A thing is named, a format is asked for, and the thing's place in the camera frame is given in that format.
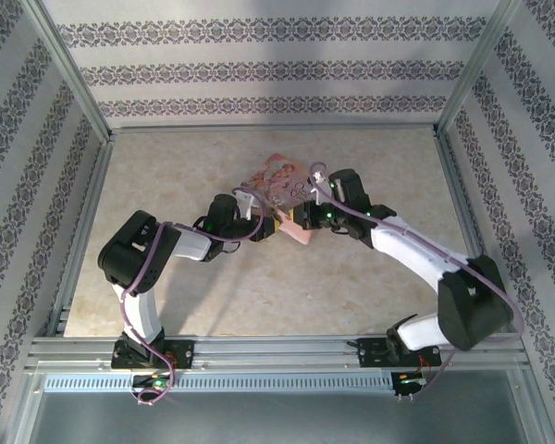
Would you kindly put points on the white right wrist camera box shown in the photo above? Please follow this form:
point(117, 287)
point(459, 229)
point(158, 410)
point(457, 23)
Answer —
point(318, 176)

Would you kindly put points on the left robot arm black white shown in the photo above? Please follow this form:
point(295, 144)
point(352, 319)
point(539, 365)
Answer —
point(129, 254)

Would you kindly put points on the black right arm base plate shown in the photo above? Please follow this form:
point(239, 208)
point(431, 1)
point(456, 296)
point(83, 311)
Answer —
point(370, 353)

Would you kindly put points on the aluminium table edge rail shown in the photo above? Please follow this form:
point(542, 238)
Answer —
point(92, 194)
point(268, 128)
point(459, 194)

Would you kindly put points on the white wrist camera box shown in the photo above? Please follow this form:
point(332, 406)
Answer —
point(246, 201)
point(318, 176)

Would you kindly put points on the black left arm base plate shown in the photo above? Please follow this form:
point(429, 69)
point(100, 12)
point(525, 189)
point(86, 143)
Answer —
point(185, 353)

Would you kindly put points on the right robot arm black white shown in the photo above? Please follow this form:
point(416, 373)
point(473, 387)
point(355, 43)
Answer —
point(472, 314)

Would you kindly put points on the long aluminium mounting rail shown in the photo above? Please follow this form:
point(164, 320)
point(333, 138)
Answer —
point(268, 351)

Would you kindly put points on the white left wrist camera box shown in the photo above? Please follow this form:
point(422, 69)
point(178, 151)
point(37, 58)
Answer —
point(246, 201)

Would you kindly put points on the pink storybook tin box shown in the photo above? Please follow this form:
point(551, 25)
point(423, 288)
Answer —
point(282, 178)

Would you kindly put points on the grey metal sheet panel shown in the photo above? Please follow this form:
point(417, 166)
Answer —
point(277, 421)

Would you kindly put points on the aluminium frame post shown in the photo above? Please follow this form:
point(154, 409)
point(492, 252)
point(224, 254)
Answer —
point(20, 407)
point(532, 407)
point(474, 69)
point(71, 69)

